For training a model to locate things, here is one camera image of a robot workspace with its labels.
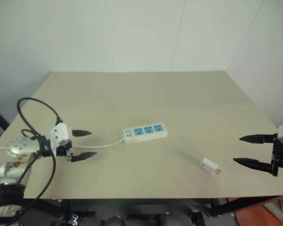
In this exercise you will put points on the black table frame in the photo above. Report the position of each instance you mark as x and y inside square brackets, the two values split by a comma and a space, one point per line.
[238, 204]

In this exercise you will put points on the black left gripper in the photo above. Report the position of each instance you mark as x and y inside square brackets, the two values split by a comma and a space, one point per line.
[62, 151]

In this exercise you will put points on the metal clamp bracket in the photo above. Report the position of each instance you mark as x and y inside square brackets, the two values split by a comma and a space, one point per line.
[73, 218]

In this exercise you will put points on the white power strip blue sockets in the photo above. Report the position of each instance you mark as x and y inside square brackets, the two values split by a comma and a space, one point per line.
[145, 132]

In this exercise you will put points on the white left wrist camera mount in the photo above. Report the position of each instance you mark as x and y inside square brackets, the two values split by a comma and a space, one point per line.
[59, 134]

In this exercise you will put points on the white plug adapter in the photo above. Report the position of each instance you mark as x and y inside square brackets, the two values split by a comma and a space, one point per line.
[207, 165]

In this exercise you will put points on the dark rounded shape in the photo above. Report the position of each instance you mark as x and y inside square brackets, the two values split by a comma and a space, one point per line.
[115, 221]

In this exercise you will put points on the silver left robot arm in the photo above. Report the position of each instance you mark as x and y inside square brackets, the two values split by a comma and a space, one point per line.
[16, 147]

